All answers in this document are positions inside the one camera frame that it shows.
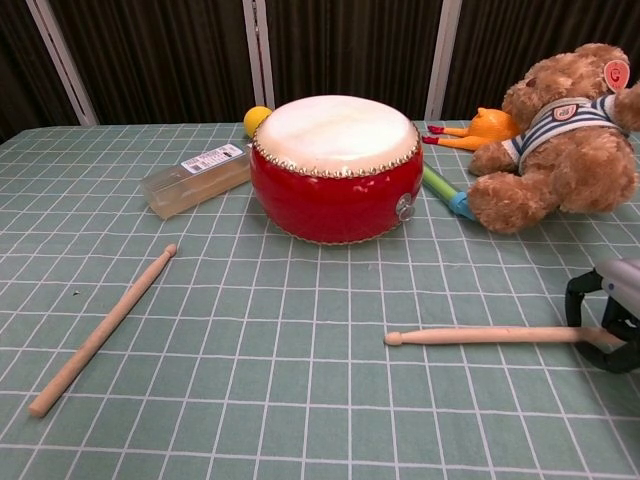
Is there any green and blue toy pump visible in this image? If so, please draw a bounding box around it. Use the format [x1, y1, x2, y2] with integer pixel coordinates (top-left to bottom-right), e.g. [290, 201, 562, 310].
[422, 162, 476, 221]

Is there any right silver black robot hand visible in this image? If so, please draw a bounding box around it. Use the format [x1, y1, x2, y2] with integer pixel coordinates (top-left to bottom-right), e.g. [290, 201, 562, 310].
[564, 258, 640, 374]

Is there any red drum with white skin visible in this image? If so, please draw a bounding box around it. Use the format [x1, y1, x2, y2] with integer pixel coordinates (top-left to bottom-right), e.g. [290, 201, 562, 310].
[249, 94, 425, 245]

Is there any wooden drumstick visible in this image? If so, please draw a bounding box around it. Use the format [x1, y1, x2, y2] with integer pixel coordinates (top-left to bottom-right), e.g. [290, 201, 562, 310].
[383, 326, 624, 348]
[28, 243, 179, 418]

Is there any white partition frame post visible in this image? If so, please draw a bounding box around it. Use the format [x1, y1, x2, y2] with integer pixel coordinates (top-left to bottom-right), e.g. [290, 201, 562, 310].
[242, 0, 276, 110]
[32, 0, 100, 126]
[424, 0, 464, 121]

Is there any brown teddy bear striped shirt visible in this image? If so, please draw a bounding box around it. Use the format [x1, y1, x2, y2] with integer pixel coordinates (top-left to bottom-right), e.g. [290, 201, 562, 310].
[467, 43, 640, 235]

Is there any clear plastic box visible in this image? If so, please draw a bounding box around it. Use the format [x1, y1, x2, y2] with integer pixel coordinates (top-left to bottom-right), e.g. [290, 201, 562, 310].
[139, 142, 256, 220]

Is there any yellow ball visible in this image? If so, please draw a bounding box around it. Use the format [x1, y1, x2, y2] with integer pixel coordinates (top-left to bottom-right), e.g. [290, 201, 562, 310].
[243, 106, 274, 139]

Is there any green checkered tablecloth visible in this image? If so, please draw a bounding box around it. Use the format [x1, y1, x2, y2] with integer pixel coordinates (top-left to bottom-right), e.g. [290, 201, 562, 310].
[0, 119, 640, 480]

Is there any orange rubber chicken toy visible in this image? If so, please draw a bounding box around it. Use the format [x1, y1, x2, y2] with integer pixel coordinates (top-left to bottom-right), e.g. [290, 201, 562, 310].
[426, 107, 521, 148]

